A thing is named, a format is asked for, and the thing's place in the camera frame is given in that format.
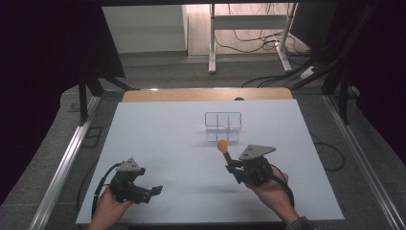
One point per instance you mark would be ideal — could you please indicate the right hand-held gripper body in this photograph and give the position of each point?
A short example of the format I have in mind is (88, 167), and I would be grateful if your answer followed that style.
(255, 171)

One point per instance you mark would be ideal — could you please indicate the white metal desk frame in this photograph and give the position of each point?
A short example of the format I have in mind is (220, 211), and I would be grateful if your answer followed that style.
(212, 38)

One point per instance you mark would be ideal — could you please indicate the white cabinet panel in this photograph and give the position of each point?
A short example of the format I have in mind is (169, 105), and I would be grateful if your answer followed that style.
(143, 28)

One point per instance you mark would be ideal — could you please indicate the black metal stand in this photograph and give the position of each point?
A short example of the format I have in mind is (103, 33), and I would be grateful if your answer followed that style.
(344, 96)
(83, 102)

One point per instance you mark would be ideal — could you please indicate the dark checked sleeve cuff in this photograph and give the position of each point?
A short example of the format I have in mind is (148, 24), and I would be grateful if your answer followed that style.
(301, 224)

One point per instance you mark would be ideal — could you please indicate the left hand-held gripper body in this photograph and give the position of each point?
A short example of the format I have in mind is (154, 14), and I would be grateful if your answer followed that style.
(127, 187)

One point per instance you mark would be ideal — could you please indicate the dark floor socket plate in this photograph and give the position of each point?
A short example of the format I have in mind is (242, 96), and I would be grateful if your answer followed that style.
(92, 136)

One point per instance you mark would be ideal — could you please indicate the dark curtain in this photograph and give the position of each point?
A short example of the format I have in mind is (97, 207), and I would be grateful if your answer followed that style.
(38, 80)
(386, 64)

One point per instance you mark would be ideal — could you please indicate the aluminium rail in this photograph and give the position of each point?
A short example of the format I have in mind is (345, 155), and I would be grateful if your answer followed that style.
(63, 169)
(367, 166)

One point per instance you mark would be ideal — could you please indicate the person's left hand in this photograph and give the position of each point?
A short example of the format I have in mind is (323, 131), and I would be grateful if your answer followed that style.
(110, 206)

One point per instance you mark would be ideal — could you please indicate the white board table cover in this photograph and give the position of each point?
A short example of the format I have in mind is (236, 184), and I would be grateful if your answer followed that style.
(159, 134)

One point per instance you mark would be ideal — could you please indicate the wooden table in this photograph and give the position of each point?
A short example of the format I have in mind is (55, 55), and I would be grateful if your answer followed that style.
(191, 95)

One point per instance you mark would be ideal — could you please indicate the black makeup brush copper ferrule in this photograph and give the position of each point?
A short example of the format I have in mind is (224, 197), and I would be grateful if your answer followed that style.
(222, 145)

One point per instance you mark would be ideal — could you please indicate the white power strip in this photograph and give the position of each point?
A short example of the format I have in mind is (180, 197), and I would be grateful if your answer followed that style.
(307, 72)

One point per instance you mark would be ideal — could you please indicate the clear acrylic organizer box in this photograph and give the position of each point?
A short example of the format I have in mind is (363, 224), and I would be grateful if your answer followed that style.
(212, 136)

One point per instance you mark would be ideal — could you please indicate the person's right hand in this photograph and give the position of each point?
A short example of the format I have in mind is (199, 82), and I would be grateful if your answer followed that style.
(276, 191)

